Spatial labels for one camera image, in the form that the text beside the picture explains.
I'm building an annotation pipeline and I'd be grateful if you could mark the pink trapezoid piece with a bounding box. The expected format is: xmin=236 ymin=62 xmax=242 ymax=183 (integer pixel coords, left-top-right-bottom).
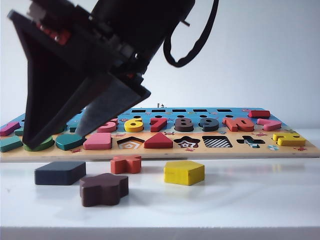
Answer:
xmin=83 ymin=132 xmax=113 ymax=151

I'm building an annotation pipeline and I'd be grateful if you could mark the small red sign piece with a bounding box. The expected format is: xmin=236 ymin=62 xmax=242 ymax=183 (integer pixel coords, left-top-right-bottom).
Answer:
xmin=248 ymin=109 xmax=271 ymax=119

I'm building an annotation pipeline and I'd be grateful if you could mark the green circle piece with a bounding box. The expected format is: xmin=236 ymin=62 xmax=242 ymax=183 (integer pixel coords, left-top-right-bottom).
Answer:
xmin=23 ymin=135 xmax=55 ymax=152

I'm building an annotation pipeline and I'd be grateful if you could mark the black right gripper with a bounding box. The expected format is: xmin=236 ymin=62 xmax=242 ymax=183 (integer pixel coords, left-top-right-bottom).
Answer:
xmin=7 ymin=0 xmax=152 ymax=150

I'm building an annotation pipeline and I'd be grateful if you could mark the red triangle piece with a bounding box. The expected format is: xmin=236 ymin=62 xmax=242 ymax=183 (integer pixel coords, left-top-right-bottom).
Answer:
xmin=143 ymin=131 xmax=174 ymax=149

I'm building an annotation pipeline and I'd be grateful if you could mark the pink digit five piece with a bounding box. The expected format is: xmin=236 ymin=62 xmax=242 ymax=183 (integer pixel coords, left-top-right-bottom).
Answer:
xmin=96 ymin=117 xmax=119 ymax=133

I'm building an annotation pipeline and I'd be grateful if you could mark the teal square piece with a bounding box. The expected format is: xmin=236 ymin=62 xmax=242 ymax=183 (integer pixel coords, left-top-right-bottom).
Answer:
xmin=0 ymin=135 xmax=24 ymax=153

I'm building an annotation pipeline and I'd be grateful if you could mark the yellow sign piece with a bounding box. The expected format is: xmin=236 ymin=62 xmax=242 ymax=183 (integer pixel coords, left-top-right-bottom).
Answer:
xmin=272 ymin=132 xmax=307 ymax=147

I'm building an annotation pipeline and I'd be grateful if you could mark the pink angle sign piece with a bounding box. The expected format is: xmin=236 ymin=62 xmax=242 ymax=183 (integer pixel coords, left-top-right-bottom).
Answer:
xmin=256 ymin=118 xmax=282 ymax=132

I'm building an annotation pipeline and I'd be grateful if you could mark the orange red number ten piece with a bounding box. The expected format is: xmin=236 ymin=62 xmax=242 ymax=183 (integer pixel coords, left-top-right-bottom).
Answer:
xmin=222 ymin=116 xmax=256 ymax=132

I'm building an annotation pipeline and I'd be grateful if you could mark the black sleeved cable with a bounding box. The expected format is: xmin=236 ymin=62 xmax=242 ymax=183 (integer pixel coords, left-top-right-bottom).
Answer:
xmin=162 ymin=0 xmax=220 ymax=68

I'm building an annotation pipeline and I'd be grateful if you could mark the brown star piece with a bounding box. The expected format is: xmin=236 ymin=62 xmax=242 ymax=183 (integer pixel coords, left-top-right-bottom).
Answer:
xmin=79 ymin=172 xmax=130 ymax=208

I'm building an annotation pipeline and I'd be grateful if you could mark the red digit seven piece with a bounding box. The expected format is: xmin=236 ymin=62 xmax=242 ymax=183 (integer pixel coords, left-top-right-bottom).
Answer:
xmin=149 ymin=117 xmax=170 ymax=133

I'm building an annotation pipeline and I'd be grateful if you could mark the yellow pentagon piece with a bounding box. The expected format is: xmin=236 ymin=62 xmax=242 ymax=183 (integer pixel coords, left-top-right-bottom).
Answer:
xmin=163 ymin=160 xmax=205 ymax=187

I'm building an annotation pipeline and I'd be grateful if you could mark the dark blue digit nine piece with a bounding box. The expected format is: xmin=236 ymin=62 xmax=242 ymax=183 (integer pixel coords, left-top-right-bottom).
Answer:
xmin=201 ymin=117 xmax=221 ymax=133

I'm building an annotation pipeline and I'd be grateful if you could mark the dark blue square block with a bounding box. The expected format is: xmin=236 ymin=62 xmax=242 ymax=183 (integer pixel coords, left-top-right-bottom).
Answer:
xmin=34 ymin=161 xmax=87 ymax=186

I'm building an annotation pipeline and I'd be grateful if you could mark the yellow digit six piece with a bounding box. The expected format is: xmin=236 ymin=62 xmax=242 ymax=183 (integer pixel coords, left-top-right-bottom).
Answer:
xmin=123 ymin=117 xmax=145 ymax=133

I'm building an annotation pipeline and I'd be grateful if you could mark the brown digit eight piece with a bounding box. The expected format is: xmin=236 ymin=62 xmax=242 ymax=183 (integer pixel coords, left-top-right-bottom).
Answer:
xmin=174 ymin=117 xmax=196 ymax=133

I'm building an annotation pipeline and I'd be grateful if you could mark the wooden number shape puzzle board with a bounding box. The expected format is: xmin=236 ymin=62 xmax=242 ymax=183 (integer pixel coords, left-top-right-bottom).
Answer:
xmin=0 ymin=107 xmax=320 ymax=162

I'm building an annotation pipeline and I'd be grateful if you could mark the teal heart piece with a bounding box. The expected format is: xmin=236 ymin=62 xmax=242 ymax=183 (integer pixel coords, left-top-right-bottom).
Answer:
xmin=55 ymin=133 xmax=87 ymax=151

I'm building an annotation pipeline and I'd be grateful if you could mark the orange cross piece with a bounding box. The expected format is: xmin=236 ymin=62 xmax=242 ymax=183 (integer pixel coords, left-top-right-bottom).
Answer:
xmin=110 ymin=154 xmax=143 ymax=175

